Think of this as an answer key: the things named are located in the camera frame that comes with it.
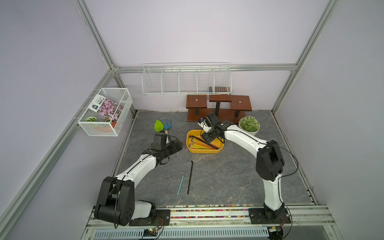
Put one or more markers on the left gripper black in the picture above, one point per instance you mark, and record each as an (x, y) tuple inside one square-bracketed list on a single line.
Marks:
[(175, 149)]

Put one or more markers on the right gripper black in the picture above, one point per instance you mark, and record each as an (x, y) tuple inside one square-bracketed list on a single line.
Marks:
[(206, 137)]

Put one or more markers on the long black hex key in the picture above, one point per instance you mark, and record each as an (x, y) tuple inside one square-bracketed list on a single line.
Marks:
[(201, 140)]

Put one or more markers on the red hex key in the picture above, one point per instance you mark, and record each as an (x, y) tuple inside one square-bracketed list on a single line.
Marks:
[(202, 144)]

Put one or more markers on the yellow plastic storage box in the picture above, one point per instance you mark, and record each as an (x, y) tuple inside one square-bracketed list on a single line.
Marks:
[(198, 133)]

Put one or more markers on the orange hex key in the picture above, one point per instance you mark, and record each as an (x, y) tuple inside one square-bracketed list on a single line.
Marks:
[(200, 146)]

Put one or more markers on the yellow hex key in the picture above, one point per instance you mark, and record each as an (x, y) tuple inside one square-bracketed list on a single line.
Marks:
[(207, 148)]

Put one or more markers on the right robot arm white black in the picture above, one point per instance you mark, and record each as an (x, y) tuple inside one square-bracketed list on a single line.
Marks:
[(269, 158)]

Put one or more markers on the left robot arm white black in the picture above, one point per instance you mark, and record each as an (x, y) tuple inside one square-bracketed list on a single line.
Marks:
[(116, 202)]

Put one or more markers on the short black hex key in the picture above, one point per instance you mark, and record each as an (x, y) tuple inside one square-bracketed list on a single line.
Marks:
[(190, 176)]

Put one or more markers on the colourful box in shelf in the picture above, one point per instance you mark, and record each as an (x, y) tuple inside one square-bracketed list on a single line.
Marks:
[(219, 89)]

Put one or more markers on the green garden trowel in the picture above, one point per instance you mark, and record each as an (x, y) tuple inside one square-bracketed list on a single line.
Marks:
[(159, 126)]

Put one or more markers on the blue garden rake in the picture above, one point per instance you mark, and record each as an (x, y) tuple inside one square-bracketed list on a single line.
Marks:
[(167, 123)]

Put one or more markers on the brown wooden stand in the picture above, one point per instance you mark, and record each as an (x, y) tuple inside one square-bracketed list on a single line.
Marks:
[(225, 107)]

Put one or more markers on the white pot green plant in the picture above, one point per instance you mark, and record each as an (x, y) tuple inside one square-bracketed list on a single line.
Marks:
[(249, 124)]

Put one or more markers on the flower seed packet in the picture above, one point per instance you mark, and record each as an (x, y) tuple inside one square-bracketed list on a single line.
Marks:
[(106, 107)]

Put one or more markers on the green striped ball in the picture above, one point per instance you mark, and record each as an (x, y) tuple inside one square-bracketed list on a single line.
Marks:
[(91, 119)]

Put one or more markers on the white wire wall shelf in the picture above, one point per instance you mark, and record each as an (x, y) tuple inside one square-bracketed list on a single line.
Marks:
[(185, 78)]

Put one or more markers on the white wire side basket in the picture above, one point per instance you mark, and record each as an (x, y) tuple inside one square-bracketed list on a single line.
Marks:
[(106, 127)]

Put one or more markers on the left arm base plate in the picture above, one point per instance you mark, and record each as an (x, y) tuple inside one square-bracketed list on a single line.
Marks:
[(159, 217)]

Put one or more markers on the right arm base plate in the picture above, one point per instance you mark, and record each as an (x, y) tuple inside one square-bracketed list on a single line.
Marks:
[(261, 216)]

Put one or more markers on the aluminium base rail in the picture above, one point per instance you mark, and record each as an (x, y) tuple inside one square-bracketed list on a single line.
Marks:
[(223, 222)]

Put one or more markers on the aluminium frame profiles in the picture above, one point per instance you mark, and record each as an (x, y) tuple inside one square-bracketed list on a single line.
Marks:
[(22, 200)]

